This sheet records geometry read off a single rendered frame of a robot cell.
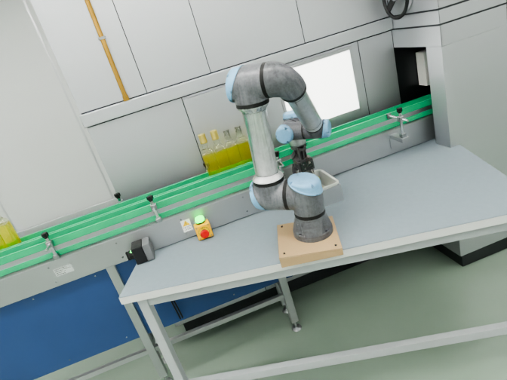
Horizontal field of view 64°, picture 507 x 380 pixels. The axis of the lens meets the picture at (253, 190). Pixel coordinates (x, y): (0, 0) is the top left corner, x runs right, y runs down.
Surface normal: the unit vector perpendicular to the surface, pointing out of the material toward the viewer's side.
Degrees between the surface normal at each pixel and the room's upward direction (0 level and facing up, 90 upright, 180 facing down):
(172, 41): 90
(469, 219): 0
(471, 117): 90
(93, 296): 90
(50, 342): 90
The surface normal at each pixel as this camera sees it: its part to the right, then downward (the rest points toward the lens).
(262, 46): 0.25, 0.31
